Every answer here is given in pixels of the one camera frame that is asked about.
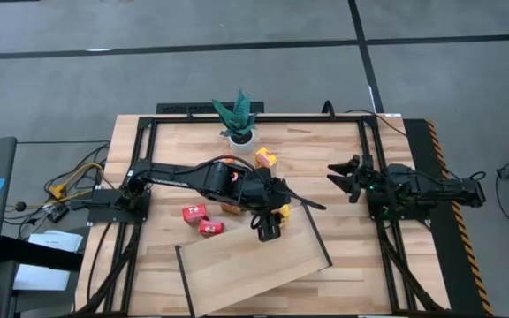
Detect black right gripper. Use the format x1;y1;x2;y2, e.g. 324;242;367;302
326;154;388;205

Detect yellow cereal box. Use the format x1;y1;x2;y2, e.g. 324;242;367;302
276;203;292;229
254;147;278;170

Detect red Froot Loops cereal box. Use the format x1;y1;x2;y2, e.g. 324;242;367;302
198;219;225;239
182;203;210;227

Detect white plant pot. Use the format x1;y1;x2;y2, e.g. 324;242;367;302
228;128;256;155

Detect green succulent plant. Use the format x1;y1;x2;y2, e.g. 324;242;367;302
212;89;259;138

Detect black mat with hazard stripe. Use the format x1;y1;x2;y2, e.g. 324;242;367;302
402;117;495;318

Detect small black device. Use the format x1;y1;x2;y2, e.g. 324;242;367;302
46;205;70;223

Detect white paper sheets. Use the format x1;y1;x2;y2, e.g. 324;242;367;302
12;229;84;292

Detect black bar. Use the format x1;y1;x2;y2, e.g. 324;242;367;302
0;235;84;272

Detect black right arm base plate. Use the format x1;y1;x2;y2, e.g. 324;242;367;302
366;193;432;222

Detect black metal table frame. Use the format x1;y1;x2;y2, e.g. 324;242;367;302
73;113;449;318

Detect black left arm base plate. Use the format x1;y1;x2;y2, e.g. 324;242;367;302
87;188;152;224

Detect yellow cable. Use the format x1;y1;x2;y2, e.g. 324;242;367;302
49;162;106;201

